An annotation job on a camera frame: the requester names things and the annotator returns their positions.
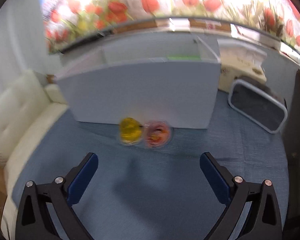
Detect yellow jelly cup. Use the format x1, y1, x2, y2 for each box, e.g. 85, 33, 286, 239
119, 117, 143, 145

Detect red jelly cup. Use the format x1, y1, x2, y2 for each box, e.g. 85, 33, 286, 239
143, 121, 173, 149

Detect white leather sofa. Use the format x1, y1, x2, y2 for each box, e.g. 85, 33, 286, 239
0, 70, 68, 239

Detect blue table cloth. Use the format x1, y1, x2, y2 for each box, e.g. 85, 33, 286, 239
12, 92, 289, 239

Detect black white portable speaker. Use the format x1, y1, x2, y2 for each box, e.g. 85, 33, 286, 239
228, 76, 288, 134

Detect tissue pack on table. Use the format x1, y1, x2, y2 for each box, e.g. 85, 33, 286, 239
217, 38, 267, 92

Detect white cardboard box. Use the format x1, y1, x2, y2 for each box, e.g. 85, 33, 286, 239
56, 34, 221, 129

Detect tulip flower wall poster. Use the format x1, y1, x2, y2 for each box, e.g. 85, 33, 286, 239
40, 0, 300, 53

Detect grey poster bottom rail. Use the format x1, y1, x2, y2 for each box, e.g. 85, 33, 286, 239
45, 11, 300, 54

